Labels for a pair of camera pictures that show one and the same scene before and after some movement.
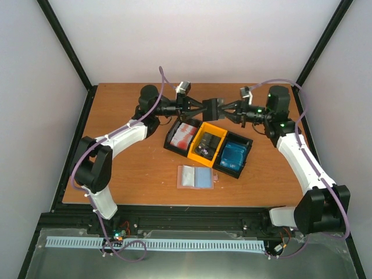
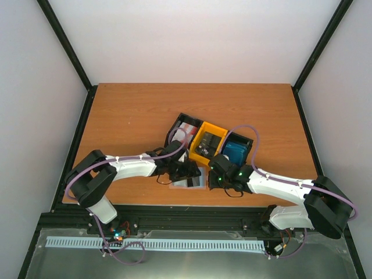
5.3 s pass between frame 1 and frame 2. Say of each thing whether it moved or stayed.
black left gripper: moved
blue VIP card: stayed
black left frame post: stayed
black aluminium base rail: stayed
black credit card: moved
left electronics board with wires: stayed
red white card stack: stayed
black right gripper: moved
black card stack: stayed
